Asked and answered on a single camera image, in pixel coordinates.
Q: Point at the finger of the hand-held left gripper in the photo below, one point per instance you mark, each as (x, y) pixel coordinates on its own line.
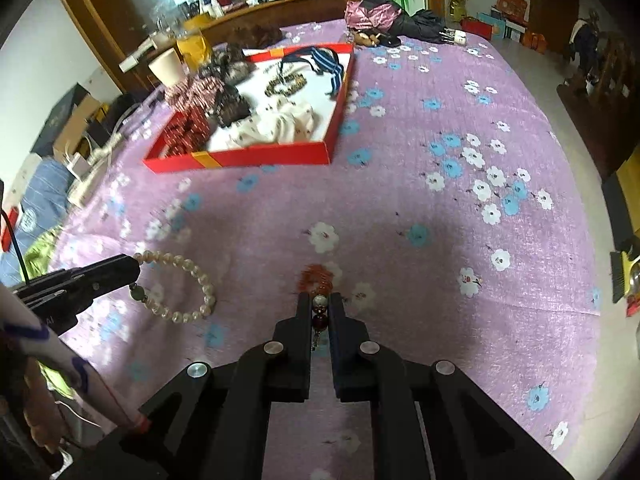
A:
(65, 307)
(100, 272)

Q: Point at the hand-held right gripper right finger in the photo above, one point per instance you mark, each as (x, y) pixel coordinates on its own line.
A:
(336, 340)

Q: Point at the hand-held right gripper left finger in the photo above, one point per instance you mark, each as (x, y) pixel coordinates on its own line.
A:
(302, 340)

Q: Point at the red dotted scrunchie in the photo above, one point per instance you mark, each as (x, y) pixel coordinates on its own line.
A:
(185, 135)

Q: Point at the red gift box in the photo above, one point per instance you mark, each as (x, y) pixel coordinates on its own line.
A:
(260, 156)

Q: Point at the red plaid scrunchie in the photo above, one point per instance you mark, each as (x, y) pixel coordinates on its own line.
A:
(192, 94)

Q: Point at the black gold-speckled scrunchie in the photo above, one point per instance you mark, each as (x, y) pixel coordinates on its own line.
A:
(232, 107)

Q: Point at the cream scrunchie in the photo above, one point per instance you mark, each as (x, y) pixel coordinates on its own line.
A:
(280, 125)

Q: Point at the grey scrunchie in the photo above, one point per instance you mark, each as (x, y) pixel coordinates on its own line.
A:
(230, 65)

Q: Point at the navy striped hair band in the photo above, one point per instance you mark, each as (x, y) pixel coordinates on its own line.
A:
(325, 62)

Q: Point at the person's left hand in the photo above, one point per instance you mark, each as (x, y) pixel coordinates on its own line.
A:
(44, 410)

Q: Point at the green cloth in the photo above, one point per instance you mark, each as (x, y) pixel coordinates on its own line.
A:
(42, 252)

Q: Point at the purple floral tablecloth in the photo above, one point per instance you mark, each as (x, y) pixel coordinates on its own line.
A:
(425, 310)

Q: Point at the blue plaid cloth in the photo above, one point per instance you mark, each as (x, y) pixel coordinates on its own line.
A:
(40, 195)

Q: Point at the white charger plug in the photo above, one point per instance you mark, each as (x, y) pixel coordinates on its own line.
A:
(77, 165)

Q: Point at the brown cardboard box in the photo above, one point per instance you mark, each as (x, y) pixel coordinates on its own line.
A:
(92, 115)

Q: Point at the black box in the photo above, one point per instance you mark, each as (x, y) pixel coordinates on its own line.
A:
(60, 115)

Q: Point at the cream plastic cup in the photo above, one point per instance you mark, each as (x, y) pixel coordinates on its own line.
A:
(167, 70)

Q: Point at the yellow packet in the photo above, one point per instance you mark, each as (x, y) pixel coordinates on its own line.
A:
(192, 50)

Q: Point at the dark brown fluffy thing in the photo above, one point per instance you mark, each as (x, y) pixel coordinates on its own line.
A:
(257, 35)

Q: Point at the broom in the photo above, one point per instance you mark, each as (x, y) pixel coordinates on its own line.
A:
(622, 270)

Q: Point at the small brown toy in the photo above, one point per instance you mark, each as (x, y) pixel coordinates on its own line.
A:
(370, 38)

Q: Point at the black folded umbrella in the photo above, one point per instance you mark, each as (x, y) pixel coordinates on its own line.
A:
(425, 25)

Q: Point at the pink satin fabric bundle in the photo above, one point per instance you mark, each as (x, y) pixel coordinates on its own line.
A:
(375, 12)

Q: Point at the wooden counter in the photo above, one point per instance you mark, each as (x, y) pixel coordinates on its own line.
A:
(300, 7)

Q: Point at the red gift bag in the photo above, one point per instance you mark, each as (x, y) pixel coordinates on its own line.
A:
(476, 28)

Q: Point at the gold gift bag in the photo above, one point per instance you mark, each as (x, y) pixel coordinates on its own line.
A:
(456, 5)

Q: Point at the orange gift box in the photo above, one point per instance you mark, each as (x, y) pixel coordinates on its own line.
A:
(511, 7)

